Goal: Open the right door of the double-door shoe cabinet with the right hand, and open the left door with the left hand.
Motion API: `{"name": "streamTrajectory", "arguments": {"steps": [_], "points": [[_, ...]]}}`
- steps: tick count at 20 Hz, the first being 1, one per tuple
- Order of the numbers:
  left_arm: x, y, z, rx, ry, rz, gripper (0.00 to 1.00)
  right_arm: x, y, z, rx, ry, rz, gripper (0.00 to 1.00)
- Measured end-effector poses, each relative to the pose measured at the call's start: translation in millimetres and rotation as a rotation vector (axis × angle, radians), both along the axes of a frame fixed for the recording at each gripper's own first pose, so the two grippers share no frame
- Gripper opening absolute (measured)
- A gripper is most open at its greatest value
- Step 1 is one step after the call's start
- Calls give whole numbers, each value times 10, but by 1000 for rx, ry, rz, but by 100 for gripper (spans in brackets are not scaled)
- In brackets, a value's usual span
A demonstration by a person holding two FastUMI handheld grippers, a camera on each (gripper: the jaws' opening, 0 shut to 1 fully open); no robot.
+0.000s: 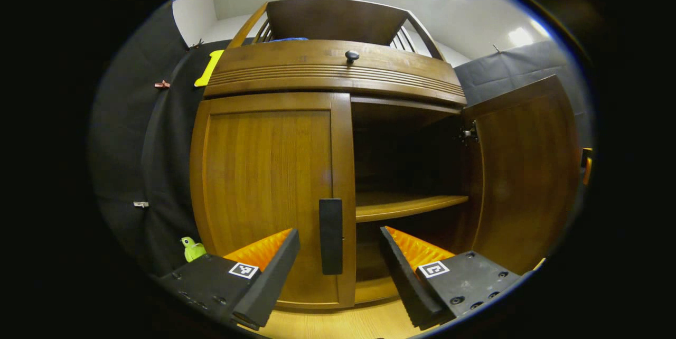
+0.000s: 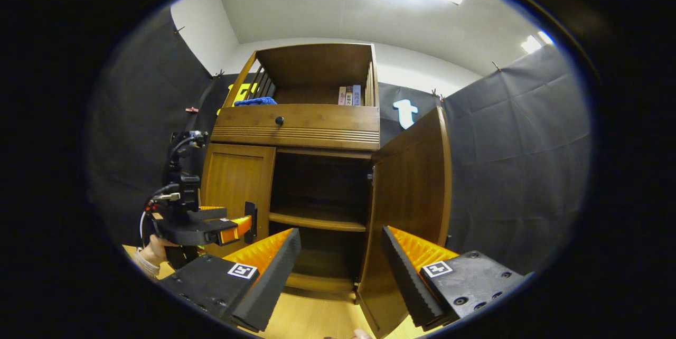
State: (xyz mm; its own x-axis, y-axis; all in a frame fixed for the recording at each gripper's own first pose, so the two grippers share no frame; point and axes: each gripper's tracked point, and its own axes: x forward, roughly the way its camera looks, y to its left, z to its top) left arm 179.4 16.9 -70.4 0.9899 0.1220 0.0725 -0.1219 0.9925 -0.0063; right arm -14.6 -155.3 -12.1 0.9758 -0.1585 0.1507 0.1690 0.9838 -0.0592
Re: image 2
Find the wooden cabinet drawer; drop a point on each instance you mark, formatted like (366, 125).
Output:
(327, 117)

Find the wooden cabinet inner shelf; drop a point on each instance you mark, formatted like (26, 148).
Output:
(317, 220)

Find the wooden double-door shoe cabinet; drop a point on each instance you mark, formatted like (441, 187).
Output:
(311, 64)

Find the black backdrop cloth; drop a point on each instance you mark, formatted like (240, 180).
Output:
(517, 170)

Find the wooden shoe cabinet door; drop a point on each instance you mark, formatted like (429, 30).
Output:
(232, 180)
(412, 186)

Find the small ceiling light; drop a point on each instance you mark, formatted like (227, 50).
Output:
(536, 42)

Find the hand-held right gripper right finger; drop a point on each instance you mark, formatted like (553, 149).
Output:
(406, 281)

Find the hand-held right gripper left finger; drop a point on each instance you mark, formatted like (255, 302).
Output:
(266, 286)

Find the brown spine book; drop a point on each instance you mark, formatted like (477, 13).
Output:
(349, 95)

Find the pale blue spine book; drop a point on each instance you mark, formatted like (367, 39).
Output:
(357, 94)

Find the pink spine book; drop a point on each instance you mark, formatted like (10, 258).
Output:
(342, 96)

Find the silver door hinge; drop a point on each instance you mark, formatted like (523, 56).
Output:
(371, 175)

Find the blue cloth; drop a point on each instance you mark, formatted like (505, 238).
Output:
(256, 101)

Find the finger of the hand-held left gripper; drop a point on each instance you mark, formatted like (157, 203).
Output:
(195, 231)
(214, 213)

